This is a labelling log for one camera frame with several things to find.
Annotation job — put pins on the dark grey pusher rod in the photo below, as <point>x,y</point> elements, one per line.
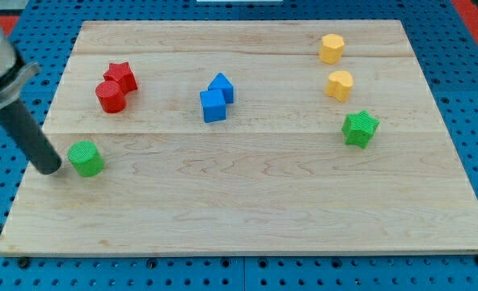
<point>28,136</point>

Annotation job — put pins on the wooden board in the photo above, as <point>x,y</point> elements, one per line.
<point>275,178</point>

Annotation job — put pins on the green star block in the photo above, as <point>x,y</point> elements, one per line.
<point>359,128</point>

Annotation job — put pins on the yellow hexagon block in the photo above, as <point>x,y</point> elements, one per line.
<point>331,48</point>

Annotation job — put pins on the yellow heart block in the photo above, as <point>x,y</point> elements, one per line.
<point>339,85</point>

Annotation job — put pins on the blue triangle block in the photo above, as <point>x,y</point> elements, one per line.
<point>221,82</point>

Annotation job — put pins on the blue cube block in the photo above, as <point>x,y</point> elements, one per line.
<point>213,105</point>

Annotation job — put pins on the green cylinder block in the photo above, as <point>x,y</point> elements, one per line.
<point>85,158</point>

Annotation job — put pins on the red cylinder block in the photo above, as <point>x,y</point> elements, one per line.
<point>110,96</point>

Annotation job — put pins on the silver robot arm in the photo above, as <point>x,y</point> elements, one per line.
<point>15,72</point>

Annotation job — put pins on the red star block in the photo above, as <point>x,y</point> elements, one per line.
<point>122,74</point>

